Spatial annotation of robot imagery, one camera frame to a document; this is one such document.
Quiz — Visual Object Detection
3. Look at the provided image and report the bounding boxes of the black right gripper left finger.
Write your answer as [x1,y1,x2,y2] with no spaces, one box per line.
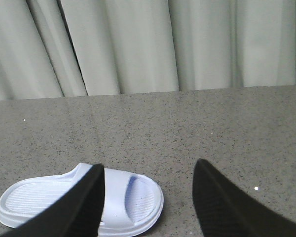
[1,164,105,237]

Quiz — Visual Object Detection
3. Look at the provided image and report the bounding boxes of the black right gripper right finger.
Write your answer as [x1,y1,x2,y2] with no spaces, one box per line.
[192,159,296,237]

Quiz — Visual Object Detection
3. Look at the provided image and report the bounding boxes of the light blue slipper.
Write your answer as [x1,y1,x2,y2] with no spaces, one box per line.
[0,163,164,237]

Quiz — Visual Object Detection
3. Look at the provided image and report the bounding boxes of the pale green curtain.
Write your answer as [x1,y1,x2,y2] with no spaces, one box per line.
[0,0,296,100]

